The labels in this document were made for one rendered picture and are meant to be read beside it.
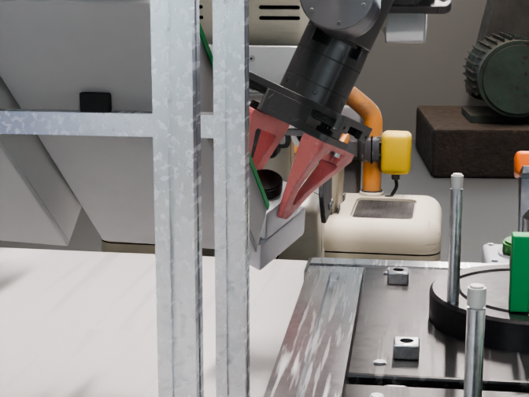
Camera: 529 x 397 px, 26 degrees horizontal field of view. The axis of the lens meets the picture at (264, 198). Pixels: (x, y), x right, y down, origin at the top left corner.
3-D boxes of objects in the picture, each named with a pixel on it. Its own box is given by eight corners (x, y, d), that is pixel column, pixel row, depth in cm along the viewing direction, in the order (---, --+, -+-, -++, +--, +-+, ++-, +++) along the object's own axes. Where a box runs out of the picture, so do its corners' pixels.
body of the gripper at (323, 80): (334, 136, 91) (374, 51, 90) (235, 89, 96) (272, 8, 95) (365, 149, 97) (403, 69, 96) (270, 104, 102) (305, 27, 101)
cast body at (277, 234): (265, 213, 103) (268, 151, 99) (305, 234, 101) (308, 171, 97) (205, 261, 98) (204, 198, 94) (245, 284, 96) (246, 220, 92)
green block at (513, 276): (508, 306, 74) (511, 231, 73) (527, 307, 74) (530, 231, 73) (509, 312, 73) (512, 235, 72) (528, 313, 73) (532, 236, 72)
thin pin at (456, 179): (446, 298, 76) (450, 172, 74) (458, 298, 76) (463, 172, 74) (446, 302, 75) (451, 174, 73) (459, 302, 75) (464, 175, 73)
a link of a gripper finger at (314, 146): (285, 225, 92) (334, 119, 91) (216, 188, 95) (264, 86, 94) (319, 233, 98) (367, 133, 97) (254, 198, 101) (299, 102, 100)
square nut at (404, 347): (393, 350, 72) (393, 335, 72) (419, 352, 72) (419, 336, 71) (393, 359, 70) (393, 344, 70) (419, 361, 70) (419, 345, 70)
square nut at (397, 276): (387, 279, 88) (387, 266, 87) (408, 280, 87) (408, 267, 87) (386, 284, 86) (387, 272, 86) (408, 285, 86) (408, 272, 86)
